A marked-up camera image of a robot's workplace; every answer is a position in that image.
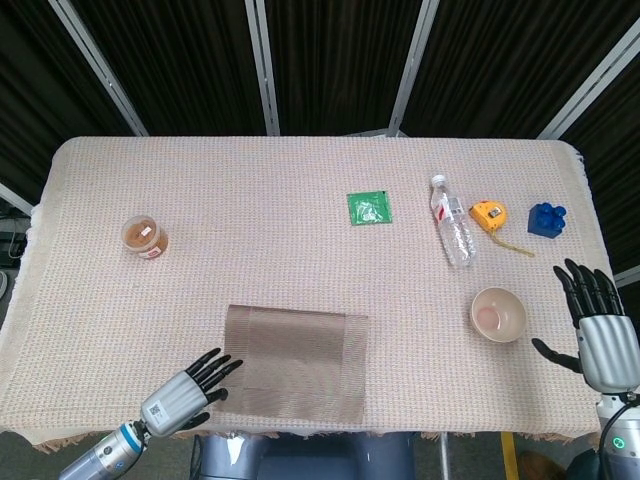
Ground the black and silver right hand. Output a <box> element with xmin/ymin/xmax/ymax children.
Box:
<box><xmin>531</xmin><ymin>258</ymin><xmax>640</xmax><ymax>396</ymax></box>

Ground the black and silver left hand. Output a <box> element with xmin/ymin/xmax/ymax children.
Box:
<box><xmin>138</xmin><ymin>347</ymin><xmax>245</xmax><ymax>437</ymax></box>

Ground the beige bowl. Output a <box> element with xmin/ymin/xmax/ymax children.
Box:
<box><xmin>469</xmin><ymin>286</ymin><xmax>528</xmax><ymax>344</ymax></box>

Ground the brown woven placemat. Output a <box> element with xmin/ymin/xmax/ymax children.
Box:
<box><xmin>209</xmin><ymin>303</ymin><xmax>371</xmax><ymax>425</ymax></box>

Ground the blue-grey robot torso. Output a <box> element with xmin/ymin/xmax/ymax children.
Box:
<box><xmin>192</xmin><ymin>432</ymin><xmax>416</xmax><ymax>480</ymax></box>

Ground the blue toy brick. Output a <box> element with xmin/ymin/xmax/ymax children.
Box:
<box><xmin>526</xmin><ymin>201</ymin><xmax>568</xmax><ymax>239</ymax></box>

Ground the clear jar of rubber bands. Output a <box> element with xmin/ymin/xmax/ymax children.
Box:
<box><xmin>121</xmin><ymin>213</ymin><xmax>169</xmax><ymax>261</ymax></box>

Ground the yellow tape measure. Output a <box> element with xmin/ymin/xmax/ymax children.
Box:
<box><xmin>468</xmin><ymin>199</ymin><xmax>536</xmax><ymax>259</ymax></box>

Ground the metal table leg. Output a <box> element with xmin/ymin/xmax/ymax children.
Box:
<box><xmin>438</xmin><ymin>434</ymin><xmax>454</xmax><ymax>480</ymax></box>

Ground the clear plastic water bottle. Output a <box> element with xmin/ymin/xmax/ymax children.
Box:
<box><xmin>430</xmin><ymin>174</ymin><xmax>477</xmax><ymax>268</ymax></box>

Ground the dark curtain screen panel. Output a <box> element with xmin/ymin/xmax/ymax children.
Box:
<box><xmin>402</xmin><ymin>0</ymin><xmax>640</xmax><ymax>139</ymax></box>
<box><xmin>69</xmin><ymin>0</ymin><xmax>266</xmax><ymax>137</ymax></box>
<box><xmin>562</xmin><ymin>59</ymin><xmax>640</xmax><ymax>274</ymax></box>
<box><xmin>264</xmin><ymin>0</ymin><xmax>426</xmax><ymax>136</ymax></box>
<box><xmin>0</xmin><ymin>0</ymin><xmax>136</xmax><ymax>201</ymax></box>

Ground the beige woven tablecloth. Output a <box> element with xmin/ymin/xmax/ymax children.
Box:
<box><xmin>0</xmin><ymin>135</ymin><xmax>640</xmax><ymax>454</ymax></box>

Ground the green foil sachet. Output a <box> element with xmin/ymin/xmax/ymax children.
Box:
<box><xmin>346</xmin><ymin>190</ymin><xmax>394</xmax><ymax>227</ymax></box>

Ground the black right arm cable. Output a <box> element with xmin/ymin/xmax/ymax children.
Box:
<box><xmin>599</xmin><ymin>394</ymin><xmax>640</xmax><ymax>454</ymax></box>

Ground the black equipment with cables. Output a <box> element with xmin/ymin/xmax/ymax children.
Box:
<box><xmin>0</xmin><ymin>202</ymin><xmax>29</xmax><ymax>301</ymax></box>

